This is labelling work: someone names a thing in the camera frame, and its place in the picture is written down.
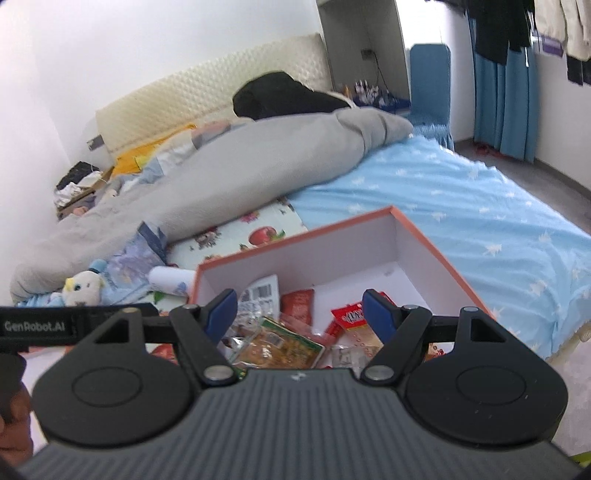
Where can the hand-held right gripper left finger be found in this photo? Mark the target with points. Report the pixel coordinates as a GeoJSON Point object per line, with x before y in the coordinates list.
{"type": "Point", "coordinates": [224, 312]}

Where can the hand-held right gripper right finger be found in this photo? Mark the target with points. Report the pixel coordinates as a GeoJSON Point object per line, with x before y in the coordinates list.
{"type": "Point", "coordinates": [381, 314]}

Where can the orange snack packet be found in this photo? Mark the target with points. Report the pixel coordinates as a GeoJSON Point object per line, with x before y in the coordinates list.
{"type": "Point", "coordinates": [364, 337]}

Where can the small red snack packet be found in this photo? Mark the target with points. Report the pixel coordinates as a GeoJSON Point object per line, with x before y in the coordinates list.
{"type": "Point", "coordinates": [350, 314]}

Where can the white label snack packet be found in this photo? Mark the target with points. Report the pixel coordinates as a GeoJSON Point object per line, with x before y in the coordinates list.
{"type": "Point", "coordinates": [261, 295]}

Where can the clear grey snack packet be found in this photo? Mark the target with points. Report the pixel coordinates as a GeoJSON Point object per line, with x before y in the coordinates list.
{"type": "Point", "coordinates": [348, 356]}

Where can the brown snack packet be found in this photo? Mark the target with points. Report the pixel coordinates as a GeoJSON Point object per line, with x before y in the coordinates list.
{"type": "Point", "coordinates": [277, 346]}

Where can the deep orange cardboard box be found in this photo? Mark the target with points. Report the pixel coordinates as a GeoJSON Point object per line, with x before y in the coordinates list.
{"type": "Point", "coordinates": [351, 258]}

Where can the large red snack packet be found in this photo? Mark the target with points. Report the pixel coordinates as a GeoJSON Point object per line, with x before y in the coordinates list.
{"type": "Point", "coordinates": [298, 307]}

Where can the person's left hand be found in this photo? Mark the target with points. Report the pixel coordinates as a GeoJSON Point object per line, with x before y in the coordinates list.
{"type": "Point", "coordinates": [13, 429]}

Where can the white and blue plush toy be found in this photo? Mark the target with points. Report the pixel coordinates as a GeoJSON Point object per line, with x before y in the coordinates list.
{"type": "Point", "coordinates": [85, 286]}

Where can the white tube bottle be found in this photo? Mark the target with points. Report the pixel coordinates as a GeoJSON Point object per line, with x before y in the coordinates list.
{"type": "Point", "coordinates": [171, 279]}

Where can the floral fruit print mat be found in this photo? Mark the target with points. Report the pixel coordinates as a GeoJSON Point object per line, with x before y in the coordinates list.
{"type": "Point", "coordinates": [240, 235]}

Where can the pale blue printed bag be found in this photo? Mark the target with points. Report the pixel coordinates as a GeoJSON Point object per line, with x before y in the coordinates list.
{"type": "Point", "coordinates": [134, 263]}

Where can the blue star bed sheet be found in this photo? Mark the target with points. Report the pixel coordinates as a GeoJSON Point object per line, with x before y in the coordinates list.
{"type": "Point", "coordinates": [461, 207]}

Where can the grey duvet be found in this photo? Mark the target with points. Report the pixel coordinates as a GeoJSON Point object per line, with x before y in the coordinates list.
{"type": "Point", "coordinates": [240, 175]}

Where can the pile of clothes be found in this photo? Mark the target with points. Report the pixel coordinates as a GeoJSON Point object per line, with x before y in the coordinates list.
{"type": "Point", "coordinates": [76, 182]}

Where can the yellow pillow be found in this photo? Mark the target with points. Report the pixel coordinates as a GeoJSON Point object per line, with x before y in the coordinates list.
{"type": "Point", "coordinates": [147, 152]}

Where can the desk clutter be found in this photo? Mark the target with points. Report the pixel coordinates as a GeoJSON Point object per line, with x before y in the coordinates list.
{"type": "Point", "coordinates": [374, 94]}

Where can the black garment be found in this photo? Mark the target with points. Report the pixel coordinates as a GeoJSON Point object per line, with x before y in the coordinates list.
{"type": "Point", "coordinates": [281, 94]}

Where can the cream padded headboard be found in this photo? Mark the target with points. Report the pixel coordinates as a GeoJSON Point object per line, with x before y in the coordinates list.
{"type": "Point", "coordinates": [194, 87]}

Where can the blue chair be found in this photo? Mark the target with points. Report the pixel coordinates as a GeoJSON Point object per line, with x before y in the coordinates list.
{"type": "Point", "coordinates": [429, 87]}

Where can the blue curtain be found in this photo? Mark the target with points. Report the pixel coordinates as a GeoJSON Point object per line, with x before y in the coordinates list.
{"type": "Point", "coordinates": [503, 106]}

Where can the grey wardrobe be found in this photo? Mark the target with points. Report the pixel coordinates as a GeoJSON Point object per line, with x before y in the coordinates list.
{"type": "Point", "coordinates": [360, 41]}

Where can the dark hanging clothes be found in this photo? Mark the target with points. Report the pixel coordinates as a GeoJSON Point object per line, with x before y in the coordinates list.
{"type": "Point", "coordinates": [498, 27]}

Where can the light hanging clothes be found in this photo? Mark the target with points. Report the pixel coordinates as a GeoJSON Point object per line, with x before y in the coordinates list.
{"type": "Point", "coordinates": [568, 32]}

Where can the grey wall socket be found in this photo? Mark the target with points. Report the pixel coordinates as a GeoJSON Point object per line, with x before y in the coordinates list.
{"type": "Point", "coordinates": [95, 142]}

